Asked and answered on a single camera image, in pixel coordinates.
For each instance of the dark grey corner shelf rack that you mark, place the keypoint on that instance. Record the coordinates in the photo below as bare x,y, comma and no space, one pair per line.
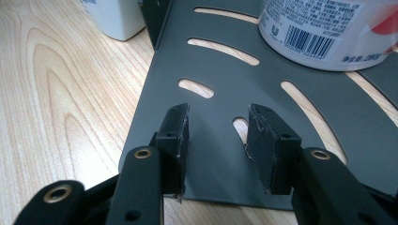
219,93

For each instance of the clear bottle with blue cap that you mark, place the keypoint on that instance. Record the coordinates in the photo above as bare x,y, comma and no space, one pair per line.
115,17

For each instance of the white jar with pink lid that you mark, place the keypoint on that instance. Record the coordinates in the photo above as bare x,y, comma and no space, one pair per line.
322,31

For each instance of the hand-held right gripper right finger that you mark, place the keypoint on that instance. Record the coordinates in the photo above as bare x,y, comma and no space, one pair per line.
269,150

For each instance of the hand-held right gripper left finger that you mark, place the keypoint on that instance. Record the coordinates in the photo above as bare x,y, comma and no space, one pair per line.
175,146

